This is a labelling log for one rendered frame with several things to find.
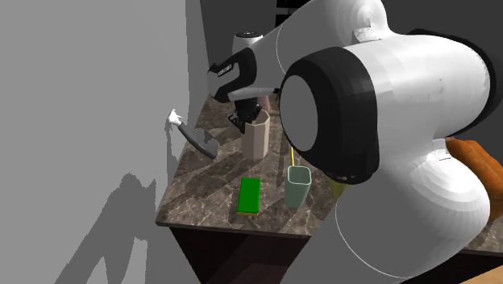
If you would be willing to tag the pink cylinder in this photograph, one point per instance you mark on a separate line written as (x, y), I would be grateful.
(266, 103)

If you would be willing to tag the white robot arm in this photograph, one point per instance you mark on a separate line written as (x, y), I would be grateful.
(412, 118)

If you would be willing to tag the beige octagonal cup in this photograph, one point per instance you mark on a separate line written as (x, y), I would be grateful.
(256, 137)

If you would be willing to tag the pale green square cup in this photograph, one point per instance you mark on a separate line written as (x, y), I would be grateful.
(296, 192)

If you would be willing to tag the olive yellow pointed object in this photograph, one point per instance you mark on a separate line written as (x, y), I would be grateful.
(338, 189)

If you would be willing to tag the green sponge yellow base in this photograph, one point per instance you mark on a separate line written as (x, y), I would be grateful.
(249, 194)

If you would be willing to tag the orange brown bread loaf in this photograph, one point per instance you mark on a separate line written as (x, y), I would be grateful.
(477, 161)

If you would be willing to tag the thin yellow stick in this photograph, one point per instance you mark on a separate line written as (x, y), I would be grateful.
(292, 155)

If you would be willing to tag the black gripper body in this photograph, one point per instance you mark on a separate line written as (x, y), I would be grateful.
(246, 108)

